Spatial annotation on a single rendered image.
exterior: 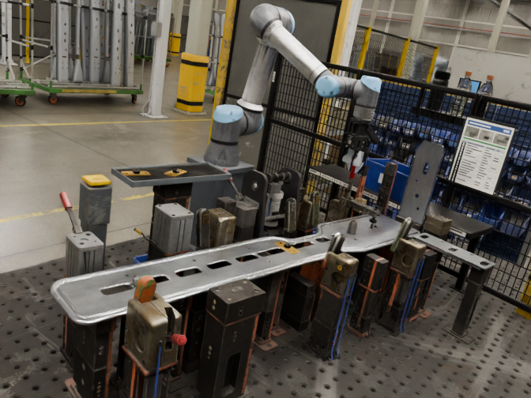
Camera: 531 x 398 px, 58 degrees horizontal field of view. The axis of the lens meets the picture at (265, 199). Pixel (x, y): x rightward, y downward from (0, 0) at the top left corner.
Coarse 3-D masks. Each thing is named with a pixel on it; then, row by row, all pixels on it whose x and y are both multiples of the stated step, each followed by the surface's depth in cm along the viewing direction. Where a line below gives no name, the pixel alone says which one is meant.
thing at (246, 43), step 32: (256, 0) 418; (288, 0) 397; (320, 0) 377; (320, 32) 382; (224, 64) 448; (224, 96) 457; (320, 96) 390; (320, 128) 393; (256, 160) 444; (288, 160) 423; (320, 160) 404
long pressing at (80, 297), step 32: (320, 224) 177; (384, 224) 190; (192, 256) 136; (224, 256) 140; (256, 256) 143; (288, 256) 147; (320, 256) 152; (64, 288) 110; (96, 288) 112; (160, 288) 117; (192, 288) 119; (96, 320) 101
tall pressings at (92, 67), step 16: (64, 0) 790; (80, 0) 815; (96, 0) 838; (112, 0) 843; (128, 0) 863; (64, 16) 795; (80, 16) 827; (96, 16) 843; (112, 16) 850; (128, 16) 870; (64, 32) 802; (80, 32) 858; (96, 32) 850; (112, 32) 857; (128, 32) 877; (64, 48) 809; (96, 48) 890; (112, 48) 863; (128, 48) 885; (64, 64) 817; (80, 64) 842; (96, 64) 867; (112, 64) 870; (128, 64) 893; (64, 80) 823; (80, 80) 849; (96, 80) 875; (112, 80) 877; (128, 80) 902
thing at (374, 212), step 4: (348, 200) 189; (352, 200) 190; (348, 204) 189; (352, 204) 187; (356, 204) 186; (360, 204) 186; (364, 204) 187; (356, 208) 186; (360, 208) 185; (364, 208) 183; (368, 208) 182; (372, 208) 183; (376, 208) 181; (364, 212) 184; (368, 212) 182; (372, 212) 181; (376, 212) 180; (380, 212) 182; (372, 216) 182; (372, 220) 182; (376, 220) 183
